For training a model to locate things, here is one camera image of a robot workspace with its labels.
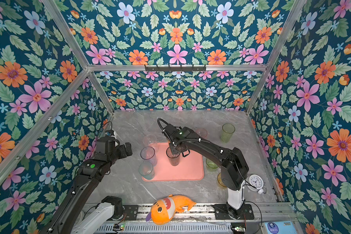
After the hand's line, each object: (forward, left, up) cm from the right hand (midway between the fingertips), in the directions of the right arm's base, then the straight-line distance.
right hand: (180, 146), depth 85 cm
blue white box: (-37, -48, -9) cm, 61 cm away
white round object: (-16, -43, -10) cm, 47 cm away
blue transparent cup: (-3, +20, -4) cm, 20 cm away
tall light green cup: (+15, -31, -3) cm, 34 cm away
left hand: (-5, +29, +8) cm, 31 cm away
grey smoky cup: (-9, +3, +1) cm, 9 cm away
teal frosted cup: (-11, +20, -8) cm, 25 cm away
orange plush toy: (-33, +6, -4) cm, 34 cm away
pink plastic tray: (-6, -6, -17) cm, 19 cm away
